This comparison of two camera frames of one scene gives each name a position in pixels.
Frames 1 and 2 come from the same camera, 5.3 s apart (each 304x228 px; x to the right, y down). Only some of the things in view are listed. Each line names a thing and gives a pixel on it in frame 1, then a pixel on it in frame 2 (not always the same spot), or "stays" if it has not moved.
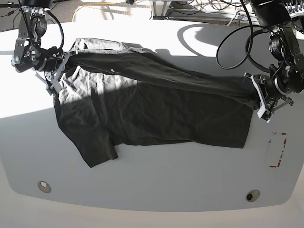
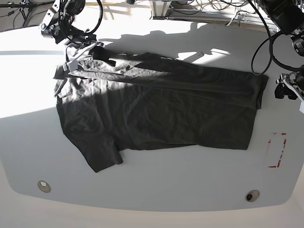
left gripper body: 53,68 to 75,51
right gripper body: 270,95 to 290,80
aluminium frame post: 159,8 stays
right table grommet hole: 252,195 stays
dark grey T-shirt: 111,95 stays
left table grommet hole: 44,186 stays
